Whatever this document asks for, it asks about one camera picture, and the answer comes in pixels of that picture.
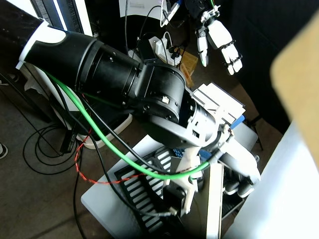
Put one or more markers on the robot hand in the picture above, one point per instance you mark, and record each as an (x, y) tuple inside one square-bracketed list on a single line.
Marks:
[(239, 159), (219, 33)]

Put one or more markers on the white blurred panel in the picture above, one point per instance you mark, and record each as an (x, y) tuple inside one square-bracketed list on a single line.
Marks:
[(286, 199)]

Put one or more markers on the black power adapter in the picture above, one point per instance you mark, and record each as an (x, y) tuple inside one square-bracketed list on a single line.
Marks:
[(147, 51)]

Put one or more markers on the black mesh file rack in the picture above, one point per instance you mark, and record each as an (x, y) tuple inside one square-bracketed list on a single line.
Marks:
[(139, 194)]

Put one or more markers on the small printed cardboard box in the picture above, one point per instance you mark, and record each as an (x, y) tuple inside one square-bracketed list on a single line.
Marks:
[(188, 62)]

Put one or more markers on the broad white book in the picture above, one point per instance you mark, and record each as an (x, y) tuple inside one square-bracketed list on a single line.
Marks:
[(224, 99)]

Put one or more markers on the white power strip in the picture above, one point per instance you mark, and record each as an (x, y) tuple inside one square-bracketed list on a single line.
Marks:
[(162, 55)]

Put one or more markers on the white paper sheet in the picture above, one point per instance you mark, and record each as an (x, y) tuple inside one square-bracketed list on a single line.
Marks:
[(149, 10)]

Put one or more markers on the cream cover book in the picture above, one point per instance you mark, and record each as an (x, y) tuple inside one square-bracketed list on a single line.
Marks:
[(214, 199)]

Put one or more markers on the white tower with black stripe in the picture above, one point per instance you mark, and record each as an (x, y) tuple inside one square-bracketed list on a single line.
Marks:
[(74, 15)]

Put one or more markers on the blue book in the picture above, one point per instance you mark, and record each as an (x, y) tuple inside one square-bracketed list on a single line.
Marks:
[(238, 122)]

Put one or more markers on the beige blurred board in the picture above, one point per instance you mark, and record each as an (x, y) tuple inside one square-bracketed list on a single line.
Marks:
[(299, 87)]

